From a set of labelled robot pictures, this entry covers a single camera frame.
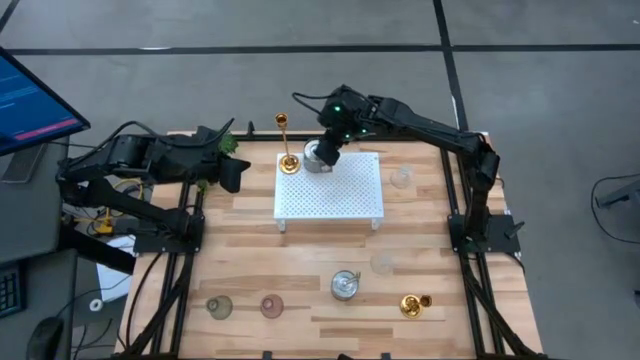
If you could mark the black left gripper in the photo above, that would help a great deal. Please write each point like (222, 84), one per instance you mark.
(207, 150)

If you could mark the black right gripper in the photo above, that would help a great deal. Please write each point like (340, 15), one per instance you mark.
(347, 117)

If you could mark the tall gold candlestick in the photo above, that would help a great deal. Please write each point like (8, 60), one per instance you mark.
(289, 164)

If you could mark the clear glass candle holder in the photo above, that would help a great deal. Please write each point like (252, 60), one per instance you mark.
(402, 177)
(382, 263)

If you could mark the green glass candle holder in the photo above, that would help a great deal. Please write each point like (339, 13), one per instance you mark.
(220, 307)

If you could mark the pink glass candle holder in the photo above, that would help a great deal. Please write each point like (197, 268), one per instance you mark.
(271, 306)

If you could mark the short gold candlestick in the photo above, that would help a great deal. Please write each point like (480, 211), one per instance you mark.
(411, 306)

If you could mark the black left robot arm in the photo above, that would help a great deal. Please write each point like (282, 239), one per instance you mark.
(130, 150)

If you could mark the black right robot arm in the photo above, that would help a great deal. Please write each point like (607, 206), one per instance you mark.
(435, 132)

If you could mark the green potted plant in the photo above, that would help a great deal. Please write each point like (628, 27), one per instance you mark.
(229, 145)

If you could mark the white perforated metal shelf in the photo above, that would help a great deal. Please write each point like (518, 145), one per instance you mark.
(350, 195)

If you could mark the black desk support bar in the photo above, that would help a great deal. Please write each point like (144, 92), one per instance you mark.
(100, 252)

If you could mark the white paper sheet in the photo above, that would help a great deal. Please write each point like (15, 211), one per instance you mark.
(112, 285)

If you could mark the white tape roll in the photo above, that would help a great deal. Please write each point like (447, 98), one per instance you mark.
(91, 305)

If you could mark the grey desk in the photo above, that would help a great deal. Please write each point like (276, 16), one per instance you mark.
(35, 220)

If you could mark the grey monitor stand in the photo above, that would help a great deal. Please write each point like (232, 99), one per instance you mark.
(22, 165)

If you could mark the computer monitor with blue screen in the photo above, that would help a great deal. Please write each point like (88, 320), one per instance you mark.
(30, 105)

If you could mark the black computer mouse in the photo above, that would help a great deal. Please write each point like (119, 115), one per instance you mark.
(45, 340)

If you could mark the black computer keyboard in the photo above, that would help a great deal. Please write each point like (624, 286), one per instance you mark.
(10, 295)

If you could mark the grey chair leg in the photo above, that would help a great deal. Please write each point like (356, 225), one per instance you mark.
(620, 195)

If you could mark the black aluminium table frame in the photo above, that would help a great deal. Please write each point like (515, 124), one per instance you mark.
(260, 137)

